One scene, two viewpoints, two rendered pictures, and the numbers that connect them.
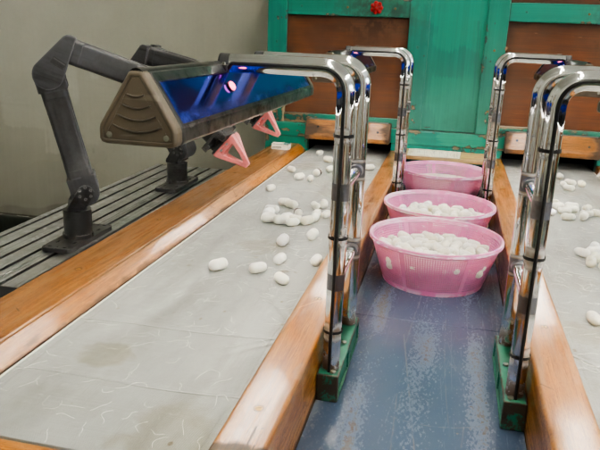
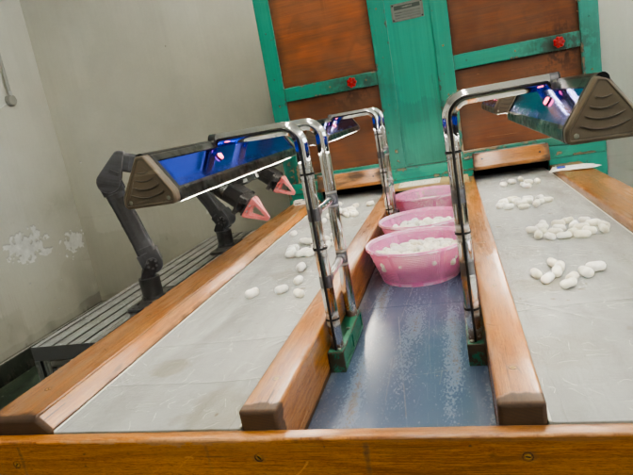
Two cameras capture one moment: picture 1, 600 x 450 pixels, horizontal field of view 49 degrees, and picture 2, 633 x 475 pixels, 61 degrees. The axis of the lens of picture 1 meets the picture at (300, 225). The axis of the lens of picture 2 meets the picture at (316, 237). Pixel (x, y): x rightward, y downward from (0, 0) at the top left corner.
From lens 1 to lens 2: 0.14 m
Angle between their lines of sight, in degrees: 5
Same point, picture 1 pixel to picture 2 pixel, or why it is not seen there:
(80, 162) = (144, 241)
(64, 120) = (126, 212)
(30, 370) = (117, 387)
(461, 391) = (441, 347)
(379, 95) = (368, 147)
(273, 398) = (287, 370)
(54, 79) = (113, 184)
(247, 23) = (263, 116)
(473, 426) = (449, 368)
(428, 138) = (413, 172)
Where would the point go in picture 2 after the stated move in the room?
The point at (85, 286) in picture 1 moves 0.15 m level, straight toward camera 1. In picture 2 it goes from (154, 325) to (154, 351)
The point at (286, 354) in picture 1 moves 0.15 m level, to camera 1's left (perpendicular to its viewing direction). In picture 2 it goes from (298, 340) to (210, 354)
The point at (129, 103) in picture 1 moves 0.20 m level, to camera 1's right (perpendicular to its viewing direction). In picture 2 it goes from (138, 178) to (285, 153)
